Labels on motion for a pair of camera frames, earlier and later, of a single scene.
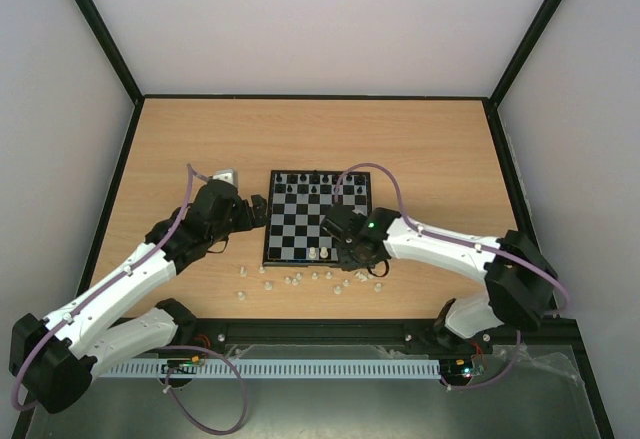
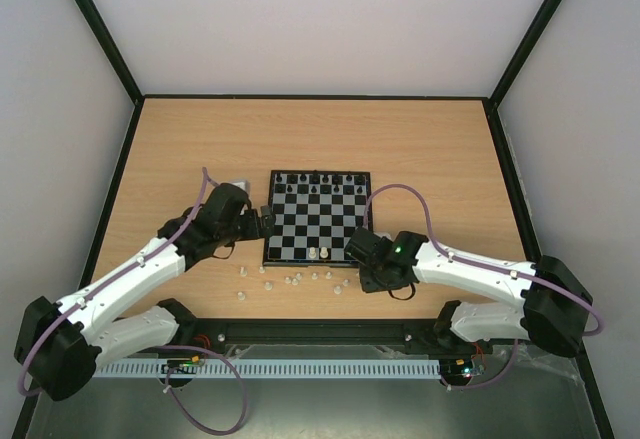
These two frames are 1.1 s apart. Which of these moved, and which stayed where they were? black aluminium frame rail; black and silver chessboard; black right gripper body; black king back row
Moved: black right gripper body
Stayed: black king back row; black and silver chessboard; black aluminium frame rail
